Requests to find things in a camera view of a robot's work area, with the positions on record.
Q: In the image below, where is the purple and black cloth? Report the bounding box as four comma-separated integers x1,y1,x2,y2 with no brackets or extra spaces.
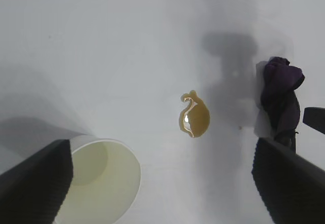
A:
260,56,306,153

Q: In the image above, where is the white paper cup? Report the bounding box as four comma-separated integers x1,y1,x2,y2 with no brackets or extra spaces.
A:
54,134,142,224

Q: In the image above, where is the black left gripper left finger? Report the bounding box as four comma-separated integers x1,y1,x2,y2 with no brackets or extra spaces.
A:
0,139,75,224

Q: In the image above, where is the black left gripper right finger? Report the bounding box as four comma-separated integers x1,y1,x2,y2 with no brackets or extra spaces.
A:
251,137,325,224

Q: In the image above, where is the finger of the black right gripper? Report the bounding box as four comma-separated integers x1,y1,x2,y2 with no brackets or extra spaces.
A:
303,107,325,135

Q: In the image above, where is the brown liquid spill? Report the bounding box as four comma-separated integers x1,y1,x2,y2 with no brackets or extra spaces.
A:
178,89,211,139

